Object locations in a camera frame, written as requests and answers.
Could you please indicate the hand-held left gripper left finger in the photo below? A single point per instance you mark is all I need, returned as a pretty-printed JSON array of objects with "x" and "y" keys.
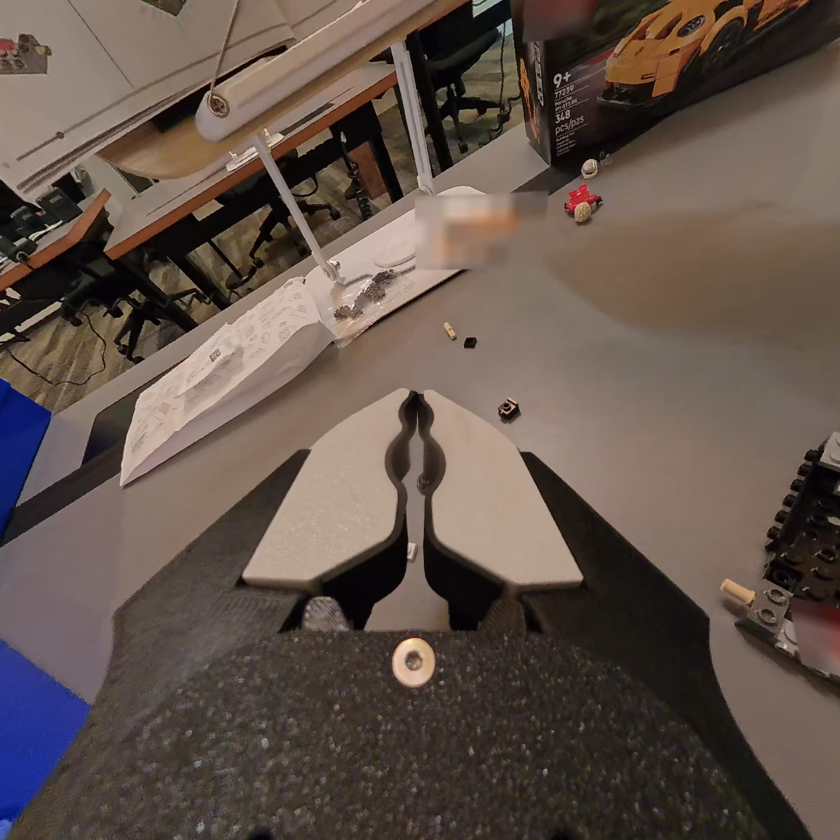
[{"x": 328, "y": 512}]

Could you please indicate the blue plastic storage bin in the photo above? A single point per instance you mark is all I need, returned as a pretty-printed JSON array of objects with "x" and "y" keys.
[
  {"x": 33, "y": 735},
  {"x": 19, "y": 453}
]

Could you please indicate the black office chair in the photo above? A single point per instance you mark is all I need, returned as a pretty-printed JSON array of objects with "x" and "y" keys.
[
  {"x": 295, "y": 210},
  {"x": 459, "y": 72},
  {"x": 131, "y": 321}
]

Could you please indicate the clear bag of dark parts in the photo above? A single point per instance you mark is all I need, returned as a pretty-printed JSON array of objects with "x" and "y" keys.
[{"x": 367, "y": 302}]

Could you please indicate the black toy car box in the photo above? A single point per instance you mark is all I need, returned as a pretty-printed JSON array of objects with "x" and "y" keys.
[{"x": 689, "y": 65}]

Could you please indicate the black brick car chassis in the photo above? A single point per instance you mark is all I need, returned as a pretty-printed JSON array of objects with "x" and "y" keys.
[{"x": 807, "y": 538}]

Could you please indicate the wood-edged office table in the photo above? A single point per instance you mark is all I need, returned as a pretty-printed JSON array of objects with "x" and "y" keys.
[
  {"x": 85, "y": 220},
  {"x": 170, "y": 210}
]

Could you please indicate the open instruction booklet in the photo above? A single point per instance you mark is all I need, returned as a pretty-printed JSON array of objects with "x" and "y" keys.
[{"x": 131, "y": 52}]

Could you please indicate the black clip brick piece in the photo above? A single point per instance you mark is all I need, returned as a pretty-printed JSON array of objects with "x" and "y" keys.
[{"x": 508, "y": 409}]

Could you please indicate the white toy helmet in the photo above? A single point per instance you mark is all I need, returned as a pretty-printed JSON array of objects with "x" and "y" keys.
[{"x": 589, "y": 168}]

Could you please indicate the black electronic devices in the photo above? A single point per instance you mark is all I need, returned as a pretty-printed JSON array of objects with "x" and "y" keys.
[{"x": 33, "y": 223}]

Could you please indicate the white wooden book stand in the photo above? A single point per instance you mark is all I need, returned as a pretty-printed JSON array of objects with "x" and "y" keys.
[{"x": 275, "y": 88}]

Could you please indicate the grey desk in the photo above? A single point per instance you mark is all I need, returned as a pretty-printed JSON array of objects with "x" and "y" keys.
[{"x": 590, "y": 459}]

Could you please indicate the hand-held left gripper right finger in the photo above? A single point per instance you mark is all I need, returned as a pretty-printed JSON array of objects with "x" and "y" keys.
[{"x": 499, "y": 512}]

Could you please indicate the white printed paper bag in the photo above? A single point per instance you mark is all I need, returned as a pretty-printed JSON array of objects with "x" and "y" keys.
[{"x": 216, "y": 394}]

